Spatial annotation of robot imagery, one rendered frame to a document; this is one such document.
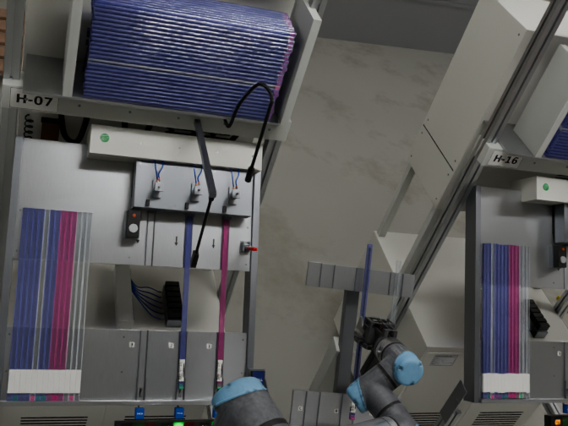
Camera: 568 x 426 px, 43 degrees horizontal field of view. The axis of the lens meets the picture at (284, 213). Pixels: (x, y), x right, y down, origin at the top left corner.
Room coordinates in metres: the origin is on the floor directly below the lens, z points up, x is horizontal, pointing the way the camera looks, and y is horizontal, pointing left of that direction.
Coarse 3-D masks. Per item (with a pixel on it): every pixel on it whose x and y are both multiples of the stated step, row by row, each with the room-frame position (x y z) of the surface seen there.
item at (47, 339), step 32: (32, 224) 1.45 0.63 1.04; (64, 224) 1.48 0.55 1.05; (32, 256) 1.39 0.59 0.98; (64, 256) 1.43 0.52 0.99; (32, 288) 1.34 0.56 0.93; (64, 288) 1.37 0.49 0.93; (32, 320) 1.28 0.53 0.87; (64, 320) 1.32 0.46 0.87; (32, 352) 1.23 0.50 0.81; (64, 352) 1.27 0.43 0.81; (32, 384) 1.18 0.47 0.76; (64, 384) 1.21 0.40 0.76
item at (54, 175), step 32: (32, 160) 1.57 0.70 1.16; (64, 160) 1.61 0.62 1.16; (96, 160) 1.65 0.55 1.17; (32, 192) 1.51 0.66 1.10; (64, 192) 1.55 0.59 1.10; (96, 192) 1.59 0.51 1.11; (128, 192) 1.63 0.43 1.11; (96, 224) 1.53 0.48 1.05; (160, 224) 1.61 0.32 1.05; (192, 224) 1.65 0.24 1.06; (96, 256) 1.48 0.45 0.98; (128, 256) 1.51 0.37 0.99; (160, 256) 1.55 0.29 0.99
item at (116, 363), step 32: (96, 352) 1.31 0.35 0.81; (128, 352) 1.34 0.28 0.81; (160, 352) 1.38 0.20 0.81; (192, 352) 1.42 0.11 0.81; (224, 352) 1.46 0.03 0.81; (96, 384) 1.25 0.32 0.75; (128, 384) 1.29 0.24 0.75; (160, 384) 1.33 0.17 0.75; (192, 384) 1.36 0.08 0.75; (224, 384) 1.40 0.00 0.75
